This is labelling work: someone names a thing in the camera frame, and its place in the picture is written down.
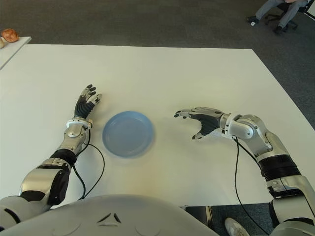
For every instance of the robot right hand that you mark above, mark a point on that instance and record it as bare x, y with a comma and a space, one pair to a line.
209, 120

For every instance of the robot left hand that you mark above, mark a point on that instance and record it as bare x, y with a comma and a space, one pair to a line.
84, 108

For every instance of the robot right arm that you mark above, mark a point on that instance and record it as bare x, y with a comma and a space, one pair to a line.
248, 130

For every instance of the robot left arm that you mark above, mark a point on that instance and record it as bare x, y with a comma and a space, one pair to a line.
72, 134

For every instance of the blue plate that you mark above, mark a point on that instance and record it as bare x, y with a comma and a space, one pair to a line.
128, 134

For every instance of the white side table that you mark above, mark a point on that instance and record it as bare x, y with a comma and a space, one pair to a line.
12, 49

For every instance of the brown round bread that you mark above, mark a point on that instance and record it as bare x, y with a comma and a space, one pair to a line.
9, 35

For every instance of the white shoe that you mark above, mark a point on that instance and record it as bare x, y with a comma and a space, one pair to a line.
235, 227

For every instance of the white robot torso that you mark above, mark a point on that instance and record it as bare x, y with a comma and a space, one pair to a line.
118, 216

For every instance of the office chair base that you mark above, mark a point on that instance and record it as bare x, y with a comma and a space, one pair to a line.
270, 17

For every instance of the seated person in jeans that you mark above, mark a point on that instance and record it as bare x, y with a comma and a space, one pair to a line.
264, 8

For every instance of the white panel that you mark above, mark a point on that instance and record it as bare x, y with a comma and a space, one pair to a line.
310, 9

